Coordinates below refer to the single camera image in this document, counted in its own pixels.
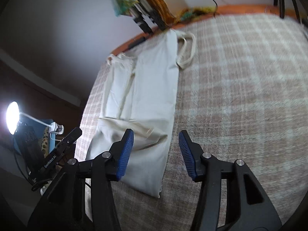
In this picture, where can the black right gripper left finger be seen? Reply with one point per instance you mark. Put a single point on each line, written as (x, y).
(80, 197)

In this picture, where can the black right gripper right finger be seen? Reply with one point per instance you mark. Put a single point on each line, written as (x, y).
(230, 197)

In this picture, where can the cream white tank top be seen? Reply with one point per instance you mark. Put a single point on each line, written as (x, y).
(140, 93)

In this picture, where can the leopard print cushion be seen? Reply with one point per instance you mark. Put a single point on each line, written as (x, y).
(45, 142)

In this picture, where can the white power strip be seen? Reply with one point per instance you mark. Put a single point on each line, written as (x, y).
(56, 129)

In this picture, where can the blue chair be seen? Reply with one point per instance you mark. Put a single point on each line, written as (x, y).
(28, 137)

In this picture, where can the pink white checked bedspread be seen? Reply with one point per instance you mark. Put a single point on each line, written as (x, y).
(243, 97)

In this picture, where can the black power adapter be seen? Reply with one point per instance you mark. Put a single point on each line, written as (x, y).
(136, 42)

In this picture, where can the folded silver black tripod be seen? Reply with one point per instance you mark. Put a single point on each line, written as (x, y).
(143, 8)

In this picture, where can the orange patterned fabric strip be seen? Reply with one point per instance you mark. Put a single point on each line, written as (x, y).
(156, 0)

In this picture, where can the orange bed sheet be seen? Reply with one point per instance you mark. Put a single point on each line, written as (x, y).
(195, 14)

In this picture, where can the white ring light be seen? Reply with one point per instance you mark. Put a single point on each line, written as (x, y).
(12, 117)

